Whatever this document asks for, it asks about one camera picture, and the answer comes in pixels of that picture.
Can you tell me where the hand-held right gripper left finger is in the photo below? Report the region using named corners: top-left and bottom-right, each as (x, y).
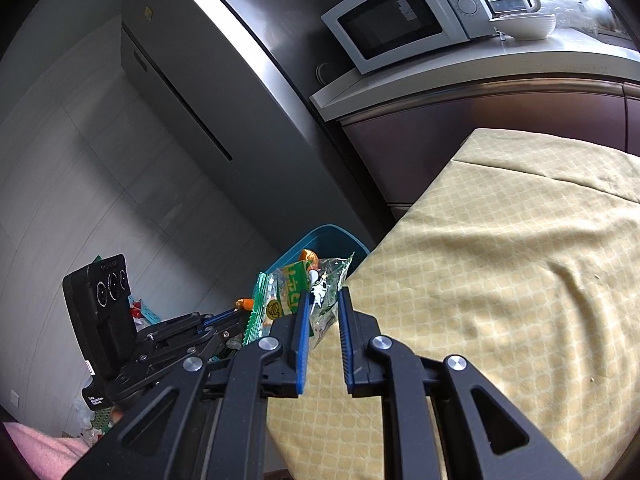
top-left (62, 301), bottom-right (312, 480)

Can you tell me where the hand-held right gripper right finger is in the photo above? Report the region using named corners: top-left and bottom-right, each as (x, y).
top-left (337, 287), bottom-right (584, 480)

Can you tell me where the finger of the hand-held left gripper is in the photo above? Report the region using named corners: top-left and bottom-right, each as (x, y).
top-left (117, 325), bottom-right (249, 402)
top-left (136, 309), bottom-right (242, 349)

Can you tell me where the green clear snack packet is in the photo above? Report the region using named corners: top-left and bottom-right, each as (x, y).
top-left (242, 252), bottom-right (355, 352)

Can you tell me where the blue plastic bin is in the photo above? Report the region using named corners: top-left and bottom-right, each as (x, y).
top-left (265, 224), bottom-right (372, 291)

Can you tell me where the person's left forearm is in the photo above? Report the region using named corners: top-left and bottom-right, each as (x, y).
top-left (0, 420), bottom-right (90, 480)

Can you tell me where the yellow tablecloth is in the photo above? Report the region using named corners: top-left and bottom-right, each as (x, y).
top-left (264, 127), bottom-right (640, 480)

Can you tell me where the kitchen counter cabinet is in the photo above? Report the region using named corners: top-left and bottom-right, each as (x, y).
top-left (309, 25), bottom-right (640, 222)

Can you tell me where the silver refrigerator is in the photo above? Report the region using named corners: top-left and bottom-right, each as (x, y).
top-left (120, 0), bottom-right (402, 263)

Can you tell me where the white microwave oven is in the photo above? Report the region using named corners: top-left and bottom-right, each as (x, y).
top-left (321, 0), bottom-right (497, 75)

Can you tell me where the white bowl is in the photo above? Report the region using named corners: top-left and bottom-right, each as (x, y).
top-left (490, 12), bottom-right (557, 41)

